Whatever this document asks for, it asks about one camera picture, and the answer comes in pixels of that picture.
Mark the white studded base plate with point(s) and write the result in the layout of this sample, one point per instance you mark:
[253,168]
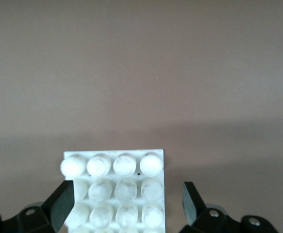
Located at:
[126,170]

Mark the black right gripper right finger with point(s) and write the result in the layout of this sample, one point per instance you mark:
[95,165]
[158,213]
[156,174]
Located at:
[194,208]

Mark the brown table cover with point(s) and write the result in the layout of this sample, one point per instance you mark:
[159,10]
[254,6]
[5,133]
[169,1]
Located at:
[141,72]

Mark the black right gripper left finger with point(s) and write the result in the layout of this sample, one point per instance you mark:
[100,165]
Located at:
[58,201]

